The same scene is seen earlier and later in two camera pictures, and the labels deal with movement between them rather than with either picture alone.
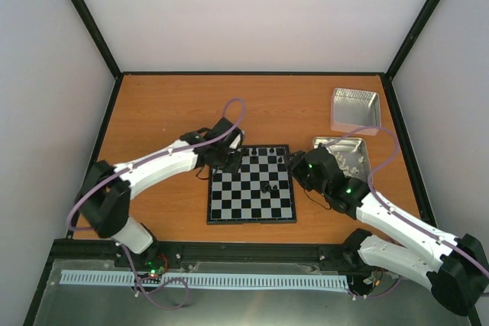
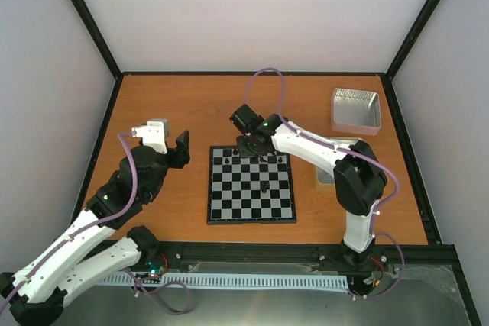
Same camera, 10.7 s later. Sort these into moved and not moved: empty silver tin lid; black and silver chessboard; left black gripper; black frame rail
Moved: left black gripper
Not moved: black and silver chessboard; empty silver tin lid; black frame rail
